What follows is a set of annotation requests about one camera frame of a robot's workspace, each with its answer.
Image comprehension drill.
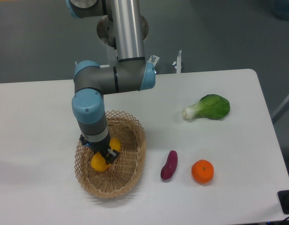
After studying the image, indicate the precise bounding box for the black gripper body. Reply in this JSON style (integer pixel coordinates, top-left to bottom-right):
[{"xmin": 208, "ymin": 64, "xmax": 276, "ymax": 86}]
[{"xmin": 83, "ymin": 134, "xmax": 111, "ymax": 156}]

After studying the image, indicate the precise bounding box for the yellow mango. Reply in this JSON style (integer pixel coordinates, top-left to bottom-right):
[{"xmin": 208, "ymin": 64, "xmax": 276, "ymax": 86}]
[{"xmin": 90, "ymin": 138, "xmax": 121, "ymax": 172}]

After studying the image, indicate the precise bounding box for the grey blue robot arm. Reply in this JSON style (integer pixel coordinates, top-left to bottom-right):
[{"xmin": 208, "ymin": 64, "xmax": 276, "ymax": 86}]
[{"xmin": 66, "ymin": 0, "xmax": 156, "ymax": 164}]

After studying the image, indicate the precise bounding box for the woven wicker basket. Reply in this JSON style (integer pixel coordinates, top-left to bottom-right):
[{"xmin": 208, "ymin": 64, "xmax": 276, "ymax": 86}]
[{"xmin": 74, "ymin": 110, "xmax": 146, "ymax": 198}]

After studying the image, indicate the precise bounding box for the purple sweet potato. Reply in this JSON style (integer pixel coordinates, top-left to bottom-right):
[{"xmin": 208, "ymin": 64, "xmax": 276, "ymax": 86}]
[{"xmin": 160, "ymin": 150, "xmax": 178, "ymax": 180}]

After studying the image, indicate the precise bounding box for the orange tangerine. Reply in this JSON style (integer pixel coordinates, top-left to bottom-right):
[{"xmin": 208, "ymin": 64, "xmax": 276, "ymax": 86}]
[{"xmin": 191, "ymin": 159, "xmax": 214, "ymax": 184}]

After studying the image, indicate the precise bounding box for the green bok choy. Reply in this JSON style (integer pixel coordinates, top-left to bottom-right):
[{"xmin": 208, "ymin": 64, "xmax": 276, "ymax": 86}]
[{"xmin": 182, "ymin": 94, "xmax": 230, "ymax": 120}]

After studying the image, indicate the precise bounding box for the black device at table edge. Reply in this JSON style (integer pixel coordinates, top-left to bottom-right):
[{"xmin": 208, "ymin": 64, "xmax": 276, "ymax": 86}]
[{"xmin": 277, "ymin": 190, "xmax": 289, "ymax": 215}]

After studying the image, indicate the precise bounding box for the white frame at right edge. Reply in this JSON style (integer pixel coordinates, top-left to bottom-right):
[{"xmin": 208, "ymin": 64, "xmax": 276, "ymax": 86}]
[{"xmin": 271, "ymin": 94, "xmax": 289, "ymax": 124}]

